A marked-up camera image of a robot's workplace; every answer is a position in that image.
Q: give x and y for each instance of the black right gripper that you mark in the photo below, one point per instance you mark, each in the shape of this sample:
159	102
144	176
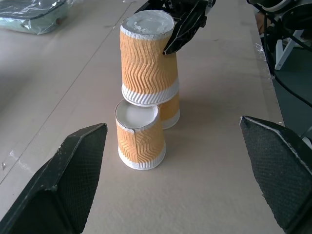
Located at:
180	4

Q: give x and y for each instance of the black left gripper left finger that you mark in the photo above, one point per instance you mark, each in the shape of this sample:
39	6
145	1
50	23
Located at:
61	185

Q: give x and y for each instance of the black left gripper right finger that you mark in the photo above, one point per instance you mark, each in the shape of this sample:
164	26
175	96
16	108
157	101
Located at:
278	170

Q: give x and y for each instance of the orange ribbed paper cup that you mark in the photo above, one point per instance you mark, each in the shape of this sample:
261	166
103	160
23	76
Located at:
170	112
140	143
143	63

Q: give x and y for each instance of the small metal screw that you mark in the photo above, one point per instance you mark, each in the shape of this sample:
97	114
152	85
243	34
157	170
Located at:
4	166

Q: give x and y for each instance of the black and white machine base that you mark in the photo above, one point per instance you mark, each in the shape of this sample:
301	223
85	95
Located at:
280	5

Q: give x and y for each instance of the clear plastic bag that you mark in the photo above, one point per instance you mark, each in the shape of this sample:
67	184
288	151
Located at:
31	14

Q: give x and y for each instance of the white metal frame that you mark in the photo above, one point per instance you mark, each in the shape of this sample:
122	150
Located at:
284	52

